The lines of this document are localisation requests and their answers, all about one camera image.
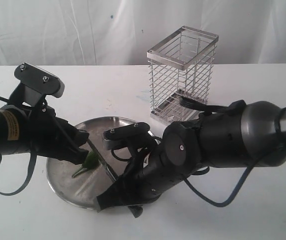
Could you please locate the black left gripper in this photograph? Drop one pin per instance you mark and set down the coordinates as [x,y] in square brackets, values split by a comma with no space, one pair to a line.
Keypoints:
[54,137]

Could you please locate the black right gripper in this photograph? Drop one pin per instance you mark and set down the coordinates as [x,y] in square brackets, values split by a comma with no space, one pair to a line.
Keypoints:
[148,176]

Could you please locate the green cucumber end with stem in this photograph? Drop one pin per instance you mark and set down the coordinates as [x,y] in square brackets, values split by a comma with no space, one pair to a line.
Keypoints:
[91,163]

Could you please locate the chrome wire utensil holder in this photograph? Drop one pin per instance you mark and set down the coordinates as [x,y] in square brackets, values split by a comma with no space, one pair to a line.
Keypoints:
[180,65]

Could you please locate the black kitchen knife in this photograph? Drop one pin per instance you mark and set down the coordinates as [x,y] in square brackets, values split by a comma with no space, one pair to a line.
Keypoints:
[108,169]

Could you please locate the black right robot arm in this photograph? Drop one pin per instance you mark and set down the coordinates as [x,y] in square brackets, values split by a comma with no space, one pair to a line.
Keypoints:
[239,135]

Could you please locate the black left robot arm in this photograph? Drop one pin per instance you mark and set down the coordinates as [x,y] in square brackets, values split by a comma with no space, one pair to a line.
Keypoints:
[13,132]

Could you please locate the round stainless steel plate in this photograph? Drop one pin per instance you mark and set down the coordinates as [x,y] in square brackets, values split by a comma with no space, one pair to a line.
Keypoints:
[82,190]

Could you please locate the white backdrop curtain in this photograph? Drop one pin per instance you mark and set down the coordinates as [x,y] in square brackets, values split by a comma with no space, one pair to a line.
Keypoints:
[119,32]

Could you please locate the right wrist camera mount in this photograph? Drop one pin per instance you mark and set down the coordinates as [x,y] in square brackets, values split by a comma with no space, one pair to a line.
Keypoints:
[133,136]

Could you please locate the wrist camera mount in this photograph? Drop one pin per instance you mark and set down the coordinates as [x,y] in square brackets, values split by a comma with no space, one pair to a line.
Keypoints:
[133,136]
[34,85]

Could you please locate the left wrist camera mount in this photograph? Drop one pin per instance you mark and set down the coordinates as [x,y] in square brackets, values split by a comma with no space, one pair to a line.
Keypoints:
[34,85]

